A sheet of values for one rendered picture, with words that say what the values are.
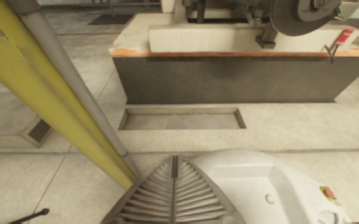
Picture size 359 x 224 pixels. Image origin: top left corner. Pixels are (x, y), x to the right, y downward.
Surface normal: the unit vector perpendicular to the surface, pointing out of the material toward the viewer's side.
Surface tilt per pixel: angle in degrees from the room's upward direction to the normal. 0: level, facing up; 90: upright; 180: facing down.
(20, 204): 0
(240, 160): 0
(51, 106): 90
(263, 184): 0
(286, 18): 90
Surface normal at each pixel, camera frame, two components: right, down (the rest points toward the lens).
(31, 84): 0.01, 0.74
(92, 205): 0.00, -0.67
